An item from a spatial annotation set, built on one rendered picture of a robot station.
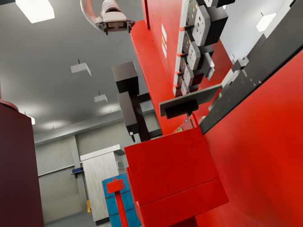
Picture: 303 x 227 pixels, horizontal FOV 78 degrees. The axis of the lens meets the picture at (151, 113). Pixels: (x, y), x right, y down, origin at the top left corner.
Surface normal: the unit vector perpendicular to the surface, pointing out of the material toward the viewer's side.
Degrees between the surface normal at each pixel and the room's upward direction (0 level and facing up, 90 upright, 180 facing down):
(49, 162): 90
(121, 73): 90
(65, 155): 90
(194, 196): 90
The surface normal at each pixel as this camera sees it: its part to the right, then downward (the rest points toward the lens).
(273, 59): -0.95, 0.30
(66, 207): 0.00, -0.30
